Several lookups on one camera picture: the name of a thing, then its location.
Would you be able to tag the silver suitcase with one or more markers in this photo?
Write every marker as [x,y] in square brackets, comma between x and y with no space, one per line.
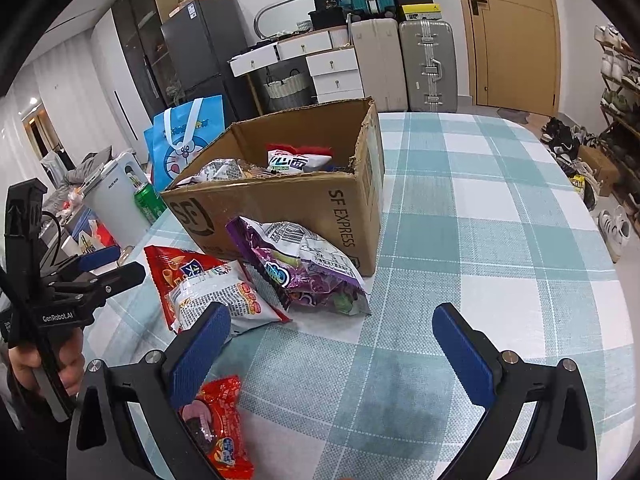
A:
[427,65]

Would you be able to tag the purple snack packet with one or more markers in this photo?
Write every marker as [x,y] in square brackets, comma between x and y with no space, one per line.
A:
[310,270]

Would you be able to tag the grey refrigerator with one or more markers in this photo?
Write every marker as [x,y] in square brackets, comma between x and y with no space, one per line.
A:
[205,55]

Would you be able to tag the white curtain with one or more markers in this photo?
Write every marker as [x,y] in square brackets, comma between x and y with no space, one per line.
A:
[30,90]

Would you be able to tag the person's left forearm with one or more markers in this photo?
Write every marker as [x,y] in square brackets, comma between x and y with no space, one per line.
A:
[25,440]

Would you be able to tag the red pink cookie packet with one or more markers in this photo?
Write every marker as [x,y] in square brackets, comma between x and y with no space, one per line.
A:
[225,410]

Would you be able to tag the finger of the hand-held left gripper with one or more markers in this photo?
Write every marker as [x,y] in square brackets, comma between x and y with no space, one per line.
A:
[120,276]
[100,258]

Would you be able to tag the floor cardboard box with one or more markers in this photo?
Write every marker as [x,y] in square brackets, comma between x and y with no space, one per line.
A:
[600,167]

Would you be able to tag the yellow bag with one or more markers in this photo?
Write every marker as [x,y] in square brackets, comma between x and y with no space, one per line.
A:
[580,184]

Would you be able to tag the white sneaker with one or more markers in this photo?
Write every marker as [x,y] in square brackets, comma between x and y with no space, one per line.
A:
[607,235]
[622,227]

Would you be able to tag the person's left hand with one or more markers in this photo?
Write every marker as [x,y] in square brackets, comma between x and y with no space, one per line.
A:
[70,365]

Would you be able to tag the green drink can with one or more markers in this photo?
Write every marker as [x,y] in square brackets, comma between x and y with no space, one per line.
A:
[149,205]

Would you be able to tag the yellow black shoebox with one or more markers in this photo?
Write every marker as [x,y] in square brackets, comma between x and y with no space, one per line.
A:
[421,12]

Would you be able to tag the silver orange noodle snack packet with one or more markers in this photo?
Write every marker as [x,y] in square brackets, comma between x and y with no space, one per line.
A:
[215,292]

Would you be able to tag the shoe rack with shoes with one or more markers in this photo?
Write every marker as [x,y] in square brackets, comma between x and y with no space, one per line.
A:
[622,110]

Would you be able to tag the grey clothing pile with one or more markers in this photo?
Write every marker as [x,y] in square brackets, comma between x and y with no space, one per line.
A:
[80,167]

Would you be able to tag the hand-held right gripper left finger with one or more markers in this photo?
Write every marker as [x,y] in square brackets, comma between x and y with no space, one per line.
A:
[200,355]

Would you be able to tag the beige suitcase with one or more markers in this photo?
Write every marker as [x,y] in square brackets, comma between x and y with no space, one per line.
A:
[377,65]

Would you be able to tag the dark glass cabinet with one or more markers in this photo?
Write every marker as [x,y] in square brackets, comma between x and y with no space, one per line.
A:
[140,40]

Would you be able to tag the red cone chip packet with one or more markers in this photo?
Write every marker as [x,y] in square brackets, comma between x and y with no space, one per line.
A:
[167,267]

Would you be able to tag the white wardrobe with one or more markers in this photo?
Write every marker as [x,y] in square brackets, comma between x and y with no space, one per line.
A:
[117,85]

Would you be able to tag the teal checked tablecloth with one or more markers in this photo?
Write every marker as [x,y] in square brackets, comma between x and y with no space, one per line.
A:
[450,260]

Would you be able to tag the brown cardboard box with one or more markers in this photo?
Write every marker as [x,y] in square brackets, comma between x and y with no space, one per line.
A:
[300,210]

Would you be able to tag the white cup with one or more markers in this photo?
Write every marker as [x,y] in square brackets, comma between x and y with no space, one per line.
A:
[71,246]

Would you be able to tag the wooden door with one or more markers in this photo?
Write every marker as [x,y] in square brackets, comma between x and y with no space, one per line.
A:
[515,35]

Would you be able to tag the blue cartoon tote bag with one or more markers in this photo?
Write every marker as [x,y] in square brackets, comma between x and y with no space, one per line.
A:
[185,145]

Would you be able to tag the metal framed mirror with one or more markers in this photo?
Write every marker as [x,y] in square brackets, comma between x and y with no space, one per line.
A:
[257,17]

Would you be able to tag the woven basket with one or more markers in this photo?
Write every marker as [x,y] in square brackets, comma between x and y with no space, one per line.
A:
[287,91]

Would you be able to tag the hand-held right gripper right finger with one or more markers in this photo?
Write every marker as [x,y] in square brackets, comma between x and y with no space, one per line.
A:
[462,355]

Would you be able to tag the white drawer desk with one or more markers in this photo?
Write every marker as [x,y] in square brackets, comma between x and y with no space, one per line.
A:
[320,60]

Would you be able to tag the blue plastic bin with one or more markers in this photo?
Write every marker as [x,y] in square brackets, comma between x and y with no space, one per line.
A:
[90,230]

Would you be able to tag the white floor appliance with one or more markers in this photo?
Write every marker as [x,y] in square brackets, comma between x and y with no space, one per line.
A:
[112,200]

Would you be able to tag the black sneakers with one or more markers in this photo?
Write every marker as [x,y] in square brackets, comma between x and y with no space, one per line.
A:
[562,140]

